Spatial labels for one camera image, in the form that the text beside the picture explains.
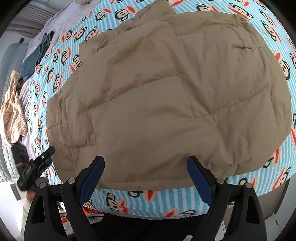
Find beige puffer jacket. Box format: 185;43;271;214
47;1;292;190

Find striped beige garment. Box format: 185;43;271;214
1;70;28;147

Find folded blue jeans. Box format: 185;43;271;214
21;31;54;82

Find grey padded headboard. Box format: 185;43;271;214
0;43;29;104

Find blue monkey print blanket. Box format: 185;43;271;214
27;1;295;218

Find grey left curtain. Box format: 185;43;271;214
10;0;69;38

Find cream fluffy pillow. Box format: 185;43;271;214
73;0;92;5

